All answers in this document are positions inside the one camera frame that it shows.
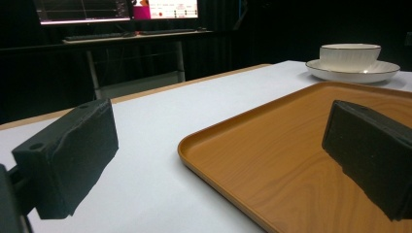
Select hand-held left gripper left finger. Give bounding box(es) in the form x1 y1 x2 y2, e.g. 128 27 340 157
11 98 120 220

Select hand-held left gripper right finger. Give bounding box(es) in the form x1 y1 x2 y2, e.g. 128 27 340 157
321 99 412 222

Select white plate with dark rim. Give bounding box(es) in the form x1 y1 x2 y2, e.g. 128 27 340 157
305 58 401 84

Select brown wooden tray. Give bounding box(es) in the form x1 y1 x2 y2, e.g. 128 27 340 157
177 81 412 233

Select white ribbed bowl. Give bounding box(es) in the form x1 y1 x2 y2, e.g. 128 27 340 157
319 43 382 73

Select desk with metal legs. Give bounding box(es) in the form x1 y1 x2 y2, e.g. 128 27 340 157
61 29 215 101

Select black keyboard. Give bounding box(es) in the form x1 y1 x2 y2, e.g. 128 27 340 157
139 28 198 36
63 32 125 42

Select dark computer monitor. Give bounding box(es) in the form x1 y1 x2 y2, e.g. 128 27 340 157
33 0 132 26

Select bright computer monitor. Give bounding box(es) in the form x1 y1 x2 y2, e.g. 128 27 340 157
130 0 199 20

